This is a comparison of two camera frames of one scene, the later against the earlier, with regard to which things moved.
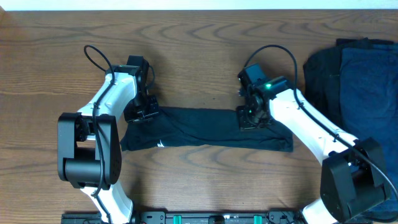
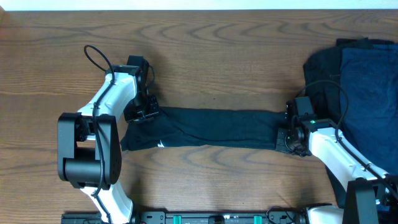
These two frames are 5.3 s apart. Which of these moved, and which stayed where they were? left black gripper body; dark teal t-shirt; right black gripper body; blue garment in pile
Moved: right black gripper body
Stayed: blue garment in pile; dark teal t-shirt; left black gripper body
